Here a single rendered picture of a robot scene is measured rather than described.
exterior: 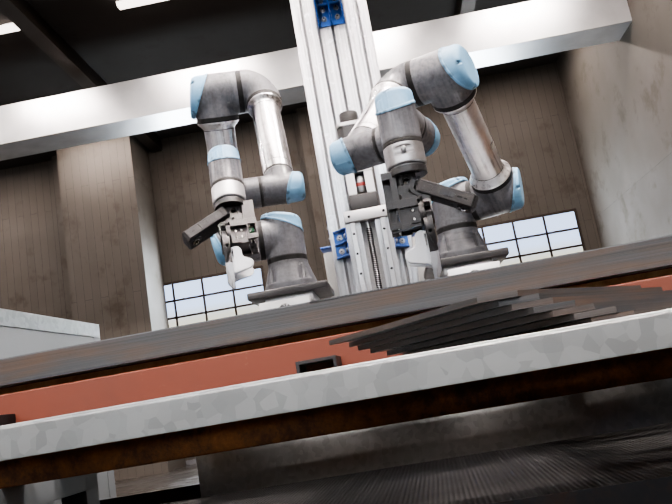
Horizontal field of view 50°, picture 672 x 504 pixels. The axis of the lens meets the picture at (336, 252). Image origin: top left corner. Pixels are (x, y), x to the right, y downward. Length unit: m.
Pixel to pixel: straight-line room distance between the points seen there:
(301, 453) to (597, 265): 0.99
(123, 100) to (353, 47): 8.33
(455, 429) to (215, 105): 1.04
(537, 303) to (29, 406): 0.70
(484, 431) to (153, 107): 9.08
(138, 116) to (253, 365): 9.56
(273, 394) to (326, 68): 1.89
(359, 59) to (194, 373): 1.61
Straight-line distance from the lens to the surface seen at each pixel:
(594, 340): 0.62
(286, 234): 2.06
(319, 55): 2.43
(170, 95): 10.41
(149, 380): 1.00
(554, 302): 0.65
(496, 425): 1.72
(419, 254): 1.29
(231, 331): 0.96
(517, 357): 0.61
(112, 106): 10.63
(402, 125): 1.34
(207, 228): 1.59
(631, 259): 0.97
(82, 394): 1.04
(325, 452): 1.74
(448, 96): 1.80
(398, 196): 1.32
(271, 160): 1.81
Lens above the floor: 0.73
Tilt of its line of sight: 11 degrees up
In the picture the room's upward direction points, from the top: 10 degrees counter-clockwise
